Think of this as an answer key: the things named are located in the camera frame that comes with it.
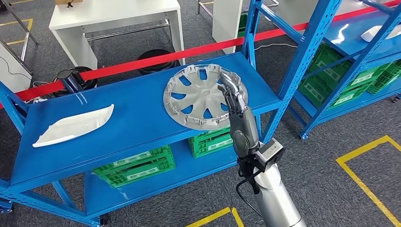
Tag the black stanchion post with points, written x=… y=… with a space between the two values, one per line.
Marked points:
x=70 y=83

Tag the white desk with chrome bars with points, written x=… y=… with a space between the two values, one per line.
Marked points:
x=109 y=12

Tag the yellow floor tape square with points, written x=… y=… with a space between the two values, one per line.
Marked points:
x=361 y=149
x=213 y=216

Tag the red barrier belt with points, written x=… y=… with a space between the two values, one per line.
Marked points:
x=141 y=62

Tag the brown cardboard box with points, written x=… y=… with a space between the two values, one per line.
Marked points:
x=69 y=2

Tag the black ribbed round base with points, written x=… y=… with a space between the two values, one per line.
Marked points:
x=87 y=73

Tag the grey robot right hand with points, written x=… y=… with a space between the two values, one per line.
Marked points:
x=242 y=131

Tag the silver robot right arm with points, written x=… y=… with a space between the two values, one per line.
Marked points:
x=275 y=200

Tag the white plastic mirror cover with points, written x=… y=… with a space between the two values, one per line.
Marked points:
x=72 y=127
x=371 y=33

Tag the chrome metal frame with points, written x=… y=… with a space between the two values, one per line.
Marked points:
x=18 y=22

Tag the white desk side panel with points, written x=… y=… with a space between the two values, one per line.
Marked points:
x=12 y=72
x=227 y=22
x=291 y=11

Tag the silver plastic hubcap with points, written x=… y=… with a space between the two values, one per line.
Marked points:
x=194 y=94

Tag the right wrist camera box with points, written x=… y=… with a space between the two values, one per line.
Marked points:
x=269 y=153

